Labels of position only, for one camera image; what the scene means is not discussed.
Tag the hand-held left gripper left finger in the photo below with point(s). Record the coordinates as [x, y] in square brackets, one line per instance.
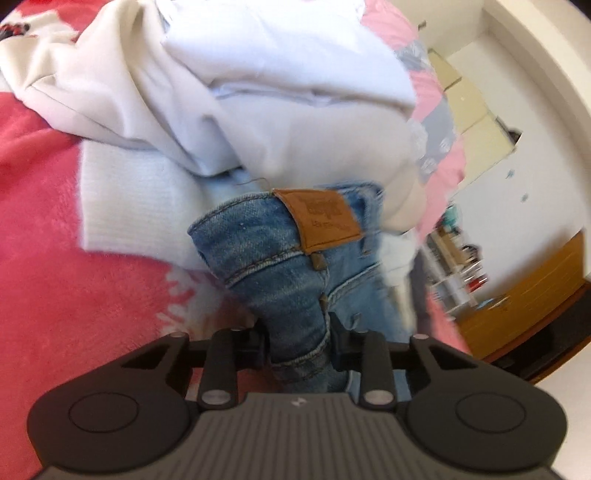
[258, 346]

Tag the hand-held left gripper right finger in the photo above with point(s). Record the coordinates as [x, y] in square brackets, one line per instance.
[336, 344]

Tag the blue jeans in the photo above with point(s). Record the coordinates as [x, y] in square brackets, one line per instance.
[277, 277]

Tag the dark grey garment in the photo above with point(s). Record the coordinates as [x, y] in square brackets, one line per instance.
[419, 290]

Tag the white shelf unit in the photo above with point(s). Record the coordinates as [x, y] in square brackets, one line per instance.
[455, 286]

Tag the white knit sweater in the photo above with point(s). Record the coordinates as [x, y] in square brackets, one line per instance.
[134, 203]

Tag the wooden door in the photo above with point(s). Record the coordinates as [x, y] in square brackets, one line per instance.
[531, 295]

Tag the red floral blanket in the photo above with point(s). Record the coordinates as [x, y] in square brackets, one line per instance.
[69, 277]

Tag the cream wardrobe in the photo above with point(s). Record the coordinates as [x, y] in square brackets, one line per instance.
[480, 134]

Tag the pink grey floral duvet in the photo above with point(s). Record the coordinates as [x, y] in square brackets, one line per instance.
[434, 97]

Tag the white sweatshirt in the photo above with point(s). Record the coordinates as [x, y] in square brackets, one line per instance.
[286, 50]

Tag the light grey hoodie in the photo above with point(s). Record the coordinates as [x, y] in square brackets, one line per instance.
[92, 78]

